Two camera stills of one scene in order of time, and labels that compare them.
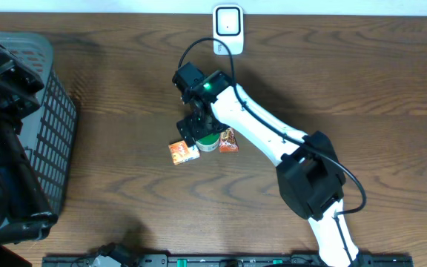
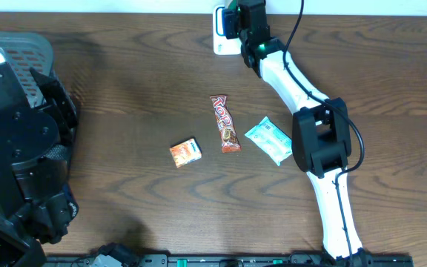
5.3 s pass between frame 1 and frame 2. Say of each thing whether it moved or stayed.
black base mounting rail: stayed
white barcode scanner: stayed
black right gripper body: moved
